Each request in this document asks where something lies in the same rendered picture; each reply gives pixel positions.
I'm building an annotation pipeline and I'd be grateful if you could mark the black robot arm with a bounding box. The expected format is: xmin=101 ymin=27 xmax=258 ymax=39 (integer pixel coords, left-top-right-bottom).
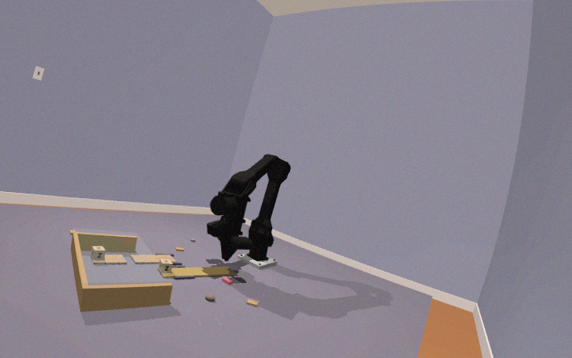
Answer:
xmin=207 ymin=154 xmax=291 ymax=261

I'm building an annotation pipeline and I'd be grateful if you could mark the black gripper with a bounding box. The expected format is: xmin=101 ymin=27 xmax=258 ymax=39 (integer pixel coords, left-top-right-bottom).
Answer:
xmin=217 ymin=214 xmax=254 ymax=262

